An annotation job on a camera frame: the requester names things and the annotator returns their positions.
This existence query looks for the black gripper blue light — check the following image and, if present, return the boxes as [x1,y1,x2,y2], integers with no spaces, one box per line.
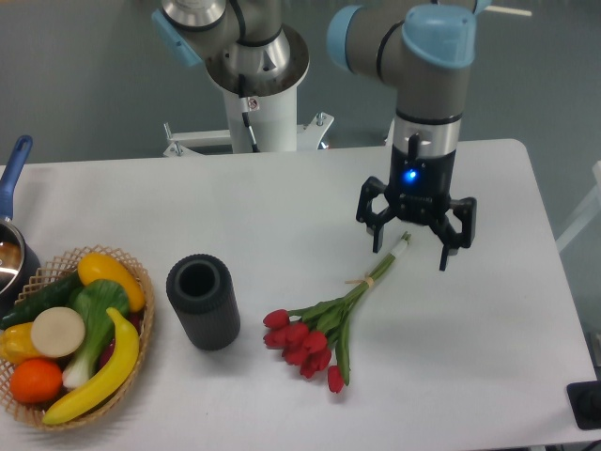
[355,145,478,272]

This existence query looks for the red tulip bouquet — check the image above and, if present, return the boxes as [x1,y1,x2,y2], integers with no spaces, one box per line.
[263,232,411,394]

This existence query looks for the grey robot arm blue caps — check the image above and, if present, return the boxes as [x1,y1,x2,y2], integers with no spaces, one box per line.
[151,1,486,257]

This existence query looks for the dark grey ribbed vase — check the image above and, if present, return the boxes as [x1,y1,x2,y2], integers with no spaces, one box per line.
[166,254,240,351]

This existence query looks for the black device at table edge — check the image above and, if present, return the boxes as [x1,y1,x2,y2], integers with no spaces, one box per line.
[566,381,600,430]

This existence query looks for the yellow banana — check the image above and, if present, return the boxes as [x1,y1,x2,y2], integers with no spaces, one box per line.
[42,307,140,426]

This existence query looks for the yellow squash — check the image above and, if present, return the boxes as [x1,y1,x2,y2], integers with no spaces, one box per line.
[77,253,146,312]

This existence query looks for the green bok choy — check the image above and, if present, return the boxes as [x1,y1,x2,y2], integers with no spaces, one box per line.
[63,279,130,390]

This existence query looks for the green cucumber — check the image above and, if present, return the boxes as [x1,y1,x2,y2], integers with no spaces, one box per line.
[1,272,83,330]

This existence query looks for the beige round disc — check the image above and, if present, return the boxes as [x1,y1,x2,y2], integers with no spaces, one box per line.
[30,307,85,358]

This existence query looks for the orange fruit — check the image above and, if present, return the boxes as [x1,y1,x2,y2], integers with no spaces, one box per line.
[9,358,63,404]

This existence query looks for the yellow bell pepper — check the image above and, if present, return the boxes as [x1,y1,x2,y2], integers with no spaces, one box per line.
[1,322,42,365]

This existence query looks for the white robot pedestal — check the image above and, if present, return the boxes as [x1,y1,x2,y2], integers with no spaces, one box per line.
[162,83,334,157]

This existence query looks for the black cable on pedestal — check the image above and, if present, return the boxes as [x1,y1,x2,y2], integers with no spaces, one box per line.
[237,73,261,154]

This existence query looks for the white frame at right edge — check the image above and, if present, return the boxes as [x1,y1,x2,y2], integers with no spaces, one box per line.
[554,160,601,367]

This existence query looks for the blue handled saucepan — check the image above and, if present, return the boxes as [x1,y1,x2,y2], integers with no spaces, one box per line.
[1,135,39,316]

